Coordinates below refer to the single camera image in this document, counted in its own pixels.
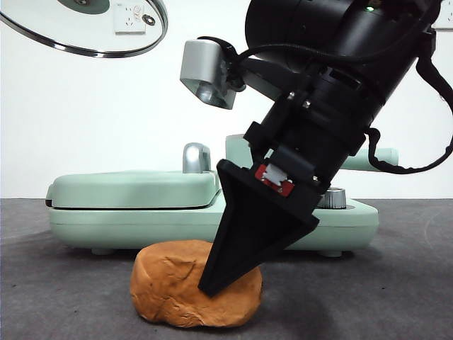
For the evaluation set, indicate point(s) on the green hinged grill cover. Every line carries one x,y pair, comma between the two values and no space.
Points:
124,187

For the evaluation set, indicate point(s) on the white wall socket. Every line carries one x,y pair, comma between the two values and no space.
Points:
129,21
447,21

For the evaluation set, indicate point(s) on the brown potato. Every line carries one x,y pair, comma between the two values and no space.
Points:
166,290

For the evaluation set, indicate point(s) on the green breakfast machine base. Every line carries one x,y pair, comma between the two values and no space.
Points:
124,226

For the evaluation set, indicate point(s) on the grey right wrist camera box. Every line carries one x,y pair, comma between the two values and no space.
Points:
201,63

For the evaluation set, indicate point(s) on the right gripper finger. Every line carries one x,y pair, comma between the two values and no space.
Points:
255,230

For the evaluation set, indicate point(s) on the glass lid with green knob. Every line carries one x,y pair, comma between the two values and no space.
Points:
70,32

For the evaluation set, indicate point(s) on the silver control knob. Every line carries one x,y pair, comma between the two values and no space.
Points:
334,199

